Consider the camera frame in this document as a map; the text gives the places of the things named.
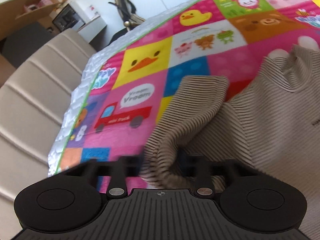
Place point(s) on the grey desk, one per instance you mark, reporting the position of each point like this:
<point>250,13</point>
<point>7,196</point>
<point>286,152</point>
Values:
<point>95,33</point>

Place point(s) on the wooden wall shelf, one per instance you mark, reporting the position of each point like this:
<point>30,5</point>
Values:
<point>16,14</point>

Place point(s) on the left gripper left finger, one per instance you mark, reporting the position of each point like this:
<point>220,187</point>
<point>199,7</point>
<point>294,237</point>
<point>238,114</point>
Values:
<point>119,172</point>

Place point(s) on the white quilted mattress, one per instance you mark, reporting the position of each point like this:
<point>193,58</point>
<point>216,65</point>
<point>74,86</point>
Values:
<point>126,87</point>

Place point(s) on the colourful cartoon play mat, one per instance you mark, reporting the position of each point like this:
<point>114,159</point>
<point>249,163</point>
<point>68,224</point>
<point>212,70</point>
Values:
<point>228,79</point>

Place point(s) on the black office chair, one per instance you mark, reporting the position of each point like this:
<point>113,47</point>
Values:
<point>128,14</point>

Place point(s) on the white microwave oven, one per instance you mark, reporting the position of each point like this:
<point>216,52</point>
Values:
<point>70,17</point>

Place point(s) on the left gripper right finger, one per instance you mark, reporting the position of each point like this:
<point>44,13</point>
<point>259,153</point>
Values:
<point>197,169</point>

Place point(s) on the beige striped shirt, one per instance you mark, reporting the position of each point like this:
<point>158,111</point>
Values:
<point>272,125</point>

